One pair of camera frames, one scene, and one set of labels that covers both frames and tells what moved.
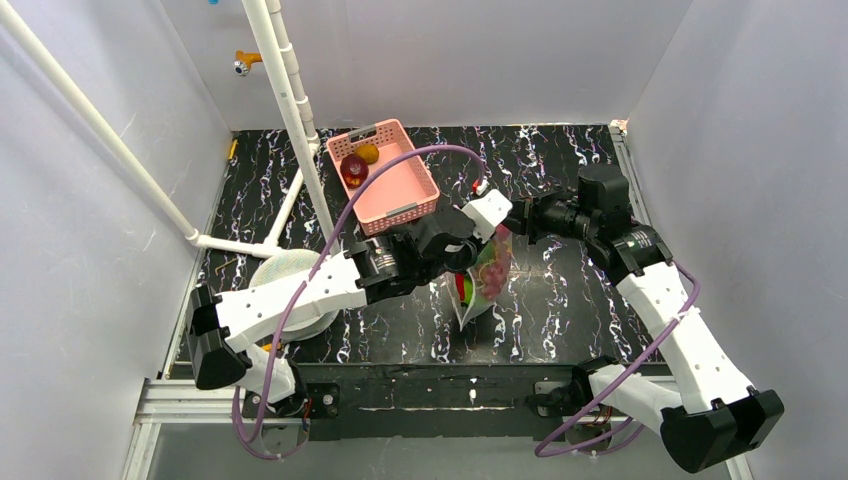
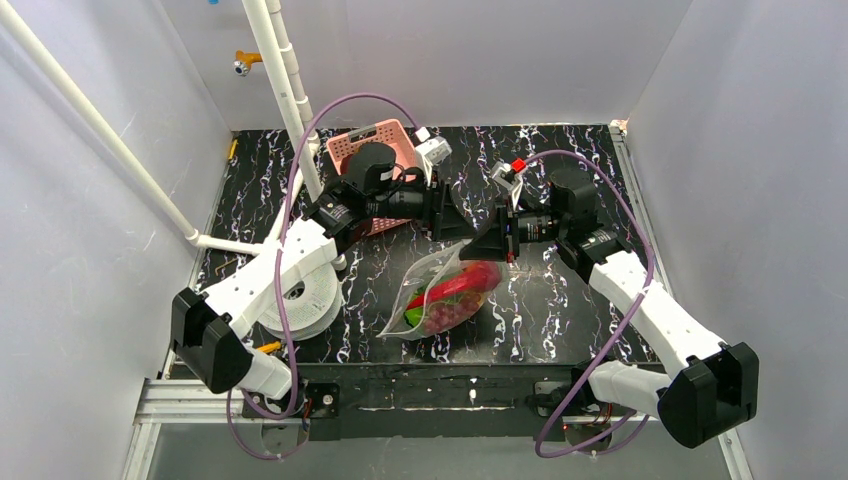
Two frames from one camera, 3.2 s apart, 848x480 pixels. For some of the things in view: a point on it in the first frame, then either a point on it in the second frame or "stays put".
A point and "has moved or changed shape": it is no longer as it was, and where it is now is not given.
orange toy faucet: [244, 60] stays put
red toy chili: [460, 279] has moved or changed shape
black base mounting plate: [442, 400] stays put
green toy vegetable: [468, 288] to [414, 316]
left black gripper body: [460, 245] to [433, 208]
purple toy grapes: [494, 278] to [441, 315]
